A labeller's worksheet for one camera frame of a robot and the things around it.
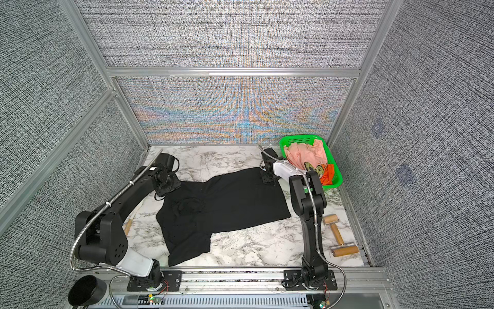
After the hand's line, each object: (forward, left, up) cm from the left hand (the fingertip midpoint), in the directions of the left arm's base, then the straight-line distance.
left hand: (174, 184), depth 88 cm
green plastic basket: (+32, -71, -5) cm, 78 cm away
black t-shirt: (-12, -5, -12) cm, 17 cm away
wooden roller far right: (-28, -74, -11) cm, 80 cm away
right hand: (+11, -46, -10) cm, 49 cm away
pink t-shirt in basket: (+17, -62, 0) cm, 64 cm away
